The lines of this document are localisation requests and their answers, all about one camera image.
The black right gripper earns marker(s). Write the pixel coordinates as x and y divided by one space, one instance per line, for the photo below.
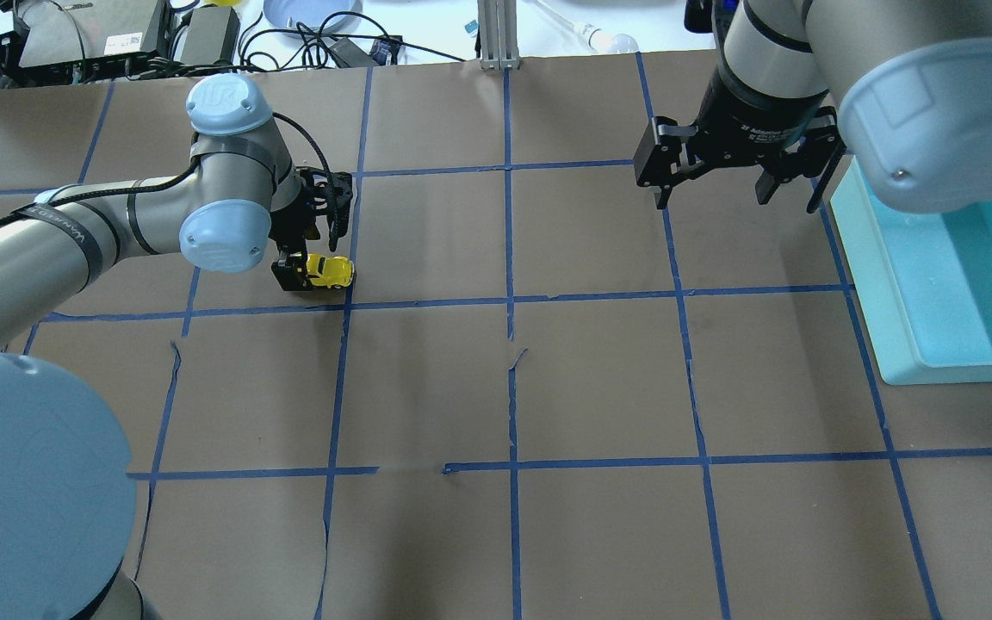
757 114

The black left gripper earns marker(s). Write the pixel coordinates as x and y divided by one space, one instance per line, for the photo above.
288 230

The yellow toy beetle car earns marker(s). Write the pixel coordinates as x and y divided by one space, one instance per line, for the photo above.
325 271

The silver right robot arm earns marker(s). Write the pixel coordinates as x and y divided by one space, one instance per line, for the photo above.
904 86

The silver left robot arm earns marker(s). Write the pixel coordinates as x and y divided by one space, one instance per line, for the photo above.
66 501

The black power adapter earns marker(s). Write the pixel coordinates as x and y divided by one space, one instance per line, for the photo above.
209 37

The blue plate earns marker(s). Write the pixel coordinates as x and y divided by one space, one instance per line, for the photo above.
333 16

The turquoise plastic storage bin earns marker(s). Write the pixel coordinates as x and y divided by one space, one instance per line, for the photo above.
924 282

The grey control box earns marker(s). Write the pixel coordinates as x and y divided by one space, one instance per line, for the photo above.
83 41

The aluminium frame post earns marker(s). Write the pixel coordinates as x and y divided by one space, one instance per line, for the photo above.
498 35

